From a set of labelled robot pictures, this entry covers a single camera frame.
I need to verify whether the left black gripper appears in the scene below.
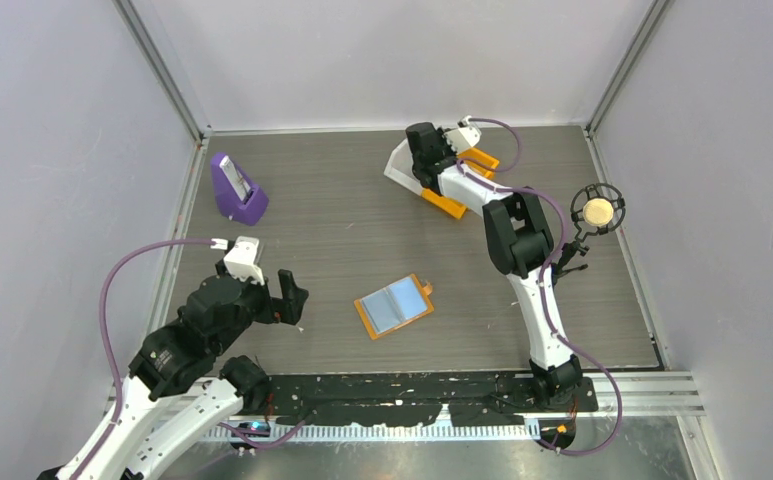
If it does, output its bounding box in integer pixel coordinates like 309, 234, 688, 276
213, 267, 308, 354

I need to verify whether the orange card holder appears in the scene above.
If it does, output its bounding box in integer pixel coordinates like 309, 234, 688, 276
354, 274, 434, 340

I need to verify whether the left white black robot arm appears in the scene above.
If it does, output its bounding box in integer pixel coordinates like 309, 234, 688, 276
39, 269, 309, 479

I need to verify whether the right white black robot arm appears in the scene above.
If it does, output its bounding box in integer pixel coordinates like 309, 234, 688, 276
405, 122, 583, 411

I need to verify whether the white card in purple stand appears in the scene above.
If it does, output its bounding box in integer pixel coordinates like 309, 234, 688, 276
219, 156, 251, 202

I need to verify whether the white plastic bin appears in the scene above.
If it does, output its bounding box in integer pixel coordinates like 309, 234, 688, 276
384, 139, 423, 196

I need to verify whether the orange plastic bin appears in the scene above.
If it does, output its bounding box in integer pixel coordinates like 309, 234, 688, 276
420, 147, 500, 219

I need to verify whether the purple stand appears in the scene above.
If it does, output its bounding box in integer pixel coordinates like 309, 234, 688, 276
210, 152, 269, 226

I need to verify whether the black microphone tripod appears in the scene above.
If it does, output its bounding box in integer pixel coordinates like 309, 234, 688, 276
550, 226, 590, 284

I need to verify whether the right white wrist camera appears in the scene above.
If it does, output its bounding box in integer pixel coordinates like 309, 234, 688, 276
443, 115, 481, 154

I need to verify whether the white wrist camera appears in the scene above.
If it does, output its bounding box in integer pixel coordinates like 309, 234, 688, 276
211, 236, 265, 285
443, 115, 481, 154

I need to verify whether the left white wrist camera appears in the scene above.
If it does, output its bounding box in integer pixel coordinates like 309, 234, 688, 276
211, 236, 265, 285

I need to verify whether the microphone with shock mount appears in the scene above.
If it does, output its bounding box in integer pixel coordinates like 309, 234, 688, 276
570, 182, 626, 238

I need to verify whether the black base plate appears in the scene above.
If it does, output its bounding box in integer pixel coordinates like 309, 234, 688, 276
239, 371, 598, 427

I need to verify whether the aluminium frame rail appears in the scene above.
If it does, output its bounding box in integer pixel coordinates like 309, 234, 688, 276
101, 376, 705, 444

